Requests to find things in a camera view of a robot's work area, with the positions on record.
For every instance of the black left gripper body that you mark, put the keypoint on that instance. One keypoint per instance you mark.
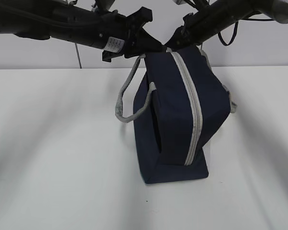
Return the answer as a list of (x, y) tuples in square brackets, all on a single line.
[(136, 19)]

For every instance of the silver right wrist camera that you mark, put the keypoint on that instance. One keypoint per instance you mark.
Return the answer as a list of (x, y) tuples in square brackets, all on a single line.
[(179, 2)]

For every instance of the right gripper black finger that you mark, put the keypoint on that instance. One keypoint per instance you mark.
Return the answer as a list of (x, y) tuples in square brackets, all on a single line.
[(180, 39)]

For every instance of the navy and white lunch bag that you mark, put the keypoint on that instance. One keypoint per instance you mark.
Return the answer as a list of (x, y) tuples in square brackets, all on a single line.
[(176, 104)]

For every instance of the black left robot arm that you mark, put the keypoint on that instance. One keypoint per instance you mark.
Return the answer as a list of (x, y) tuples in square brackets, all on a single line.
[(60, 19)]

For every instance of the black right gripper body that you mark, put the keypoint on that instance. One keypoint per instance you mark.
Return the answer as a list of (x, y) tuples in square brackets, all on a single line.
[(192, 23)]

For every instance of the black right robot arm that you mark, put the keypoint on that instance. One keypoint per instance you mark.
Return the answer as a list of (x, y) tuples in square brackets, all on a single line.
[(214, 18)]

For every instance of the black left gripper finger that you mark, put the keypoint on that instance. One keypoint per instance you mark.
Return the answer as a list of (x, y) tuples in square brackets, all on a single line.
[(141, 42)]

